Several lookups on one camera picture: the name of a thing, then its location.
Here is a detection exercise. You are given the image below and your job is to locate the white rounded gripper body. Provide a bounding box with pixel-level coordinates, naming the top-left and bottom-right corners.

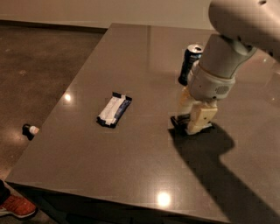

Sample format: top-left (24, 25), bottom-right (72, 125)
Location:
top-left (187, 61), bottom-right (235, 102)

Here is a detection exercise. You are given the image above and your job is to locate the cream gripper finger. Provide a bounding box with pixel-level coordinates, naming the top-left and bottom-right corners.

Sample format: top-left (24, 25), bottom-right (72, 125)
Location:
top-left (178, 87), bottom-right (195, 115)
top-left (186, 101), bottom-right (218, 135)

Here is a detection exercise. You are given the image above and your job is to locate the black chocolate rxbar wrapper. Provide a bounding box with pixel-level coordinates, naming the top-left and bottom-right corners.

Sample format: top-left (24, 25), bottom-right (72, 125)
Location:
top-left (171, 114), bottom-right (214, 136)

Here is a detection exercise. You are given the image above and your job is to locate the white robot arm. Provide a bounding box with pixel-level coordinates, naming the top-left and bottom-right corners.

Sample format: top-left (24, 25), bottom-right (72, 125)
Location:
top-left (178, 0), bottom-right (280, 135)

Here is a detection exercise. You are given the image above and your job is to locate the blue white rxbar blueberry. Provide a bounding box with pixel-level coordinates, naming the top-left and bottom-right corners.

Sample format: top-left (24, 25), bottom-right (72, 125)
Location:
top-left (97, 92), bottom-right (132, 128)

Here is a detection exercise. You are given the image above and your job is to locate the dark blue soda can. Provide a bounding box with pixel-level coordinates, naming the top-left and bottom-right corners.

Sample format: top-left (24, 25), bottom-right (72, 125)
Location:
top-left (178, 44), bottom-right (203, 86)

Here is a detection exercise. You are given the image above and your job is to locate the small black white bottle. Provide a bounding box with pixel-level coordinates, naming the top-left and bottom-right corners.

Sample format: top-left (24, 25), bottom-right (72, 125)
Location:
top-left (22, 123), bottom-right (39, 141)

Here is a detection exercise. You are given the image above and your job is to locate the red sneaker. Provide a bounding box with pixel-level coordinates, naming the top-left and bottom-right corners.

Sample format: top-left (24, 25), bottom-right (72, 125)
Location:
top-left (0, 195), bottom-right (37, 219)

